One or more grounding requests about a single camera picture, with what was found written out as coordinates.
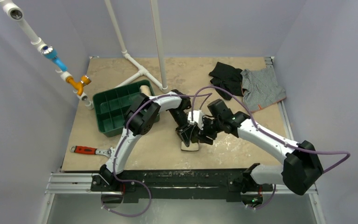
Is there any black striped underwear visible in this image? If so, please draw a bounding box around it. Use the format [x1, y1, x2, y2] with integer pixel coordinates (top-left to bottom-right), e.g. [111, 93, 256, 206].
[209, 62, 244, 97]

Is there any cream rolled underwear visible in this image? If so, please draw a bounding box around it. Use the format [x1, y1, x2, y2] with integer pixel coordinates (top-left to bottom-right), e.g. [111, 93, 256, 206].
[139, 85, 153, 97]

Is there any white PVC pipe frame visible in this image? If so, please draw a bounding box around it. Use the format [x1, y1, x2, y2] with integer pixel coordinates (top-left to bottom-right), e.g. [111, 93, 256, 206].
[90, 0, 168, 93]

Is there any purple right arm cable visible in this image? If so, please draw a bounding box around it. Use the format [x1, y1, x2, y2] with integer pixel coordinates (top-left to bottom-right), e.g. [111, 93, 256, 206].
[191, 86, 351, 210]

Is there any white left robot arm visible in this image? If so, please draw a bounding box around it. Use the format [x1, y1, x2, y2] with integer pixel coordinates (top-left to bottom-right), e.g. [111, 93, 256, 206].
[99, 89, 198, 191]

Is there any adjustable wrench red handle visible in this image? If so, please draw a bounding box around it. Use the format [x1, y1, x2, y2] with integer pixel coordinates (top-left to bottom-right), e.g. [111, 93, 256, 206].
[70, 146, 112, 157]

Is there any olive green underwear cream waistband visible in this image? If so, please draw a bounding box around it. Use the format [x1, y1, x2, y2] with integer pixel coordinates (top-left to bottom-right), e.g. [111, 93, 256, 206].
[180, 136, 200, 152]

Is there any green divided organizer tray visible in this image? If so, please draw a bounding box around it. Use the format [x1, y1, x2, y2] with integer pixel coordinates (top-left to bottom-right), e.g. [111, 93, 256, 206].
[93, 80, 154, 138]

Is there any grey striped underwear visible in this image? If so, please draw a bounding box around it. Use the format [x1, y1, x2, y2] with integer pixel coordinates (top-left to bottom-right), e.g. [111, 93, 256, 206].
[241, 67, 286, 112]

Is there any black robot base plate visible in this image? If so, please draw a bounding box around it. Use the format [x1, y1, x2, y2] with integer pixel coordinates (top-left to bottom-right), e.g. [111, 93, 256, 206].
[90, 168, 273, 205]

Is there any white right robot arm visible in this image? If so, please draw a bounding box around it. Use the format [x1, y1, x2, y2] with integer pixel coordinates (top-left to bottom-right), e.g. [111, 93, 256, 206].
[188, 99, 324, 196]

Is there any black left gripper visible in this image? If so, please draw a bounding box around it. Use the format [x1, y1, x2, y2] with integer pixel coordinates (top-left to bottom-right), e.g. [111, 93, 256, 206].
[168, 109, 197, 147]

